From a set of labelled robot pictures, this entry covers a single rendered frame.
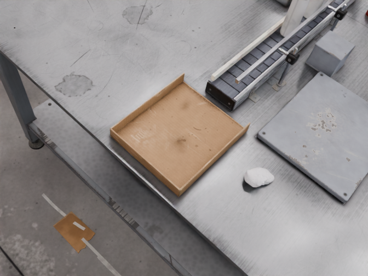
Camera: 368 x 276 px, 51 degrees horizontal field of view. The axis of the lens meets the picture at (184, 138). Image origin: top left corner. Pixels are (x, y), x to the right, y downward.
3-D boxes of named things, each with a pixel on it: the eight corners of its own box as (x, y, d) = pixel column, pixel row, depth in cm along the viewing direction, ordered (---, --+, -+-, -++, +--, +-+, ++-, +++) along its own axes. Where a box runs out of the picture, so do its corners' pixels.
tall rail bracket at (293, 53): (267, 73, 126) (283, 34, 112) (285, 85, 124) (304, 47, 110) (262, 78, 125) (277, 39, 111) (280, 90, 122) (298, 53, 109)
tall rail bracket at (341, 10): (314, 31, 140) (333, -7, 126) (330, 42, 138) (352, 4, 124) (309, 35, 138) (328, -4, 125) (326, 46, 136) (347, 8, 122)
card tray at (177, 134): (182, 81, 120) (183, 72, 117) (247, 130, 112) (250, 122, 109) (110, 136, 106) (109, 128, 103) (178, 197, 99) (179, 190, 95)
